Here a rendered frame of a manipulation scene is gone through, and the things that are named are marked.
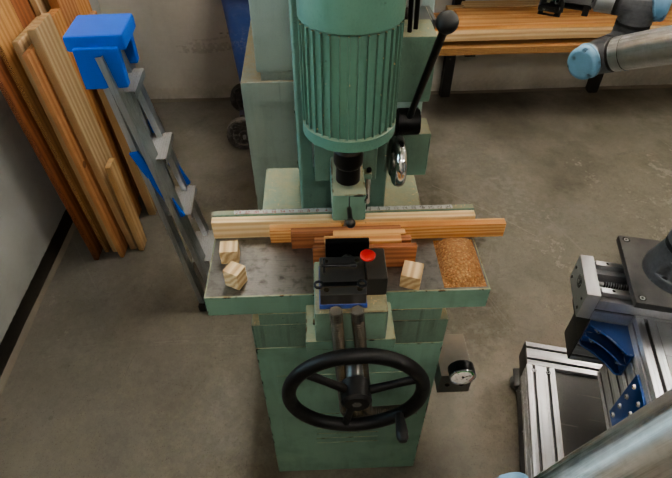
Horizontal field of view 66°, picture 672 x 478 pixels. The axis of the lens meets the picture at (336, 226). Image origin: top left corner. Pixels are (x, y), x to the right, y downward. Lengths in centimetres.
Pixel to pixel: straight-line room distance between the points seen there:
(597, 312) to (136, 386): 157
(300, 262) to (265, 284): 9
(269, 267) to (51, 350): 138
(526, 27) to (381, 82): 226
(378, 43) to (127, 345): 170
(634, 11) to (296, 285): 96
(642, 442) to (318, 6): 69
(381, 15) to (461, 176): 214
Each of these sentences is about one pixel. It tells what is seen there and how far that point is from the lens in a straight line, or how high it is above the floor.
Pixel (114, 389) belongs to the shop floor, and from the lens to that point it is 216.
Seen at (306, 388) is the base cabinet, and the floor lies 53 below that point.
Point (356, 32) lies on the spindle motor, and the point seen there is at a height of 142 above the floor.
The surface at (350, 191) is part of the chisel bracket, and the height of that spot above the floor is 107.
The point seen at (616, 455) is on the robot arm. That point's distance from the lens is 70.
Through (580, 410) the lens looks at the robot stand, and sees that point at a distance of 188.
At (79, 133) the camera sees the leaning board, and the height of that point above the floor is 64.
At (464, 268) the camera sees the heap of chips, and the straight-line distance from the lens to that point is 113.
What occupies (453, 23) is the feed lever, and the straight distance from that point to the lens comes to 84.
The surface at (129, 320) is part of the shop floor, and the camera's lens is 233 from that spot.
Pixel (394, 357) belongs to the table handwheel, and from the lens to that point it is 96.
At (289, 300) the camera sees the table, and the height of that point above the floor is 88.
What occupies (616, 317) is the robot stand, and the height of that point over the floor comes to 71.
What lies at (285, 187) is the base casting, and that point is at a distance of 150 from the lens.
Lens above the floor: 174
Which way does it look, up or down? 43 degrees down
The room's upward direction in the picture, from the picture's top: straight up
